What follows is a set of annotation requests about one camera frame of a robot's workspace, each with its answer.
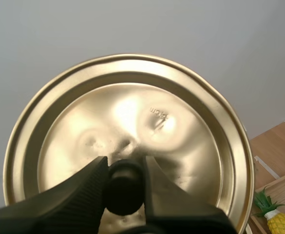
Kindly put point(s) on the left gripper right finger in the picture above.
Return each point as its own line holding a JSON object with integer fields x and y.
{"x": 166, "y": 204}

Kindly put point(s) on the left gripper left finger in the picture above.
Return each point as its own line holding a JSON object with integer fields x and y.
{"x": 66, "y": 202}

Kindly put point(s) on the gold lid with black knob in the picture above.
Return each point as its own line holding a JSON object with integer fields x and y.
{"x": 122, "y": 117}

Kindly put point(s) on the yellow toy pineapple green crown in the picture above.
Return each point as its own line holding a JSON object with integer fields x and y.
{"x": 276, "y": 214}

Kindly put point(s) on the shallow wooden tray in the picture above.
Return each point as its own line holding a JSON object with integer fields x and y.
{"x": 278, "y": 187}

